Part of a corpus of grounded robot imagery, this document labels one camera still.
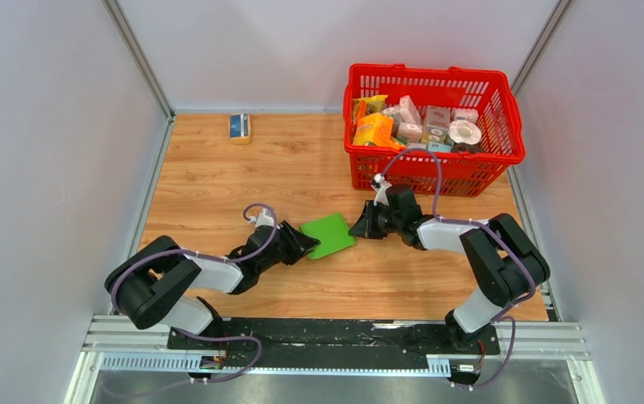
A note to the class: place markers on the red shopping basket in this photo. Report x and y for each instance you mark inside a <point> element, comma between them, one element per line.
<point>483,97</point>

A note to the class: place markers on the red white carton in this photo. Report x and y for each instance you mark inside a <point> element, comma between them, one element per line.
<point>437,117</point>

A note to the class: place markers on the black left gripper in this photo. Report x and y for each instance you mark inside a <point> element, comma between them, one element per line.
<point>299,243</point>

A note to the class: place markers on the blue yellow sponge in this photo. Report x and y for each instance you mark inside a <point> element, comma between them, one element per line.
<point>239,129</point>

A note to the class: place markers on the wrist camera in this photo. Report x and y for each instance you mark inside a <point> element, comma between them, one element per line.
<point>263,218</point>
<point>380,185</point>

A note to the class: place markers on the orange snack box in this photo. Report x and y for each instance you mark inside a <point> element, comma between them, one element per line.
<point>374,130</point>

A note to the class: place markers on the pink white tissue pack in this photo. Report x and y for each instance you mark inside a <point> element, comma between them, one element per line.
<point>408,111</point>

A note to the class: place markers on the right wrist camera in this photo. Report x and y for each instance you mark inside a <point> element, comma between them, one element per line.
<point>380,185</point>

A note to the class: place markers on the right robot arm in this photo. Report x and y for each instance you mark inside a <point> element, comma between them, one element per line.
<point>505,263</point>

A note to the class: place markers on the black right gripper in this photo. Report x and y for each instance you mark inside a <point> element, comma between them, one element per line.
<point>365,227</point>

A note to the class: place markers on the green paper box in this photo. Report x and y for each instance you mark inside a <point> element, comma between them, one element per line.
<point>332,232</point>

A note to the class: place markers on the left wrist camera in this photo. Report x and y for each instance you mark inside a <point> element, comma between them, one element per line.
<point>263,218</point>

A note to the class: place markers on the yellow snack bag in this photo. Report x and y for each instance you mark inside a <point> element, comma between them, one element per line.
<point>362,107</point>

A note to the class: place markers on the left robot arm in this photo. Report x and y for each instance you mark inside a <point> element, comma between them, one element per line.
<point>150,287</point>

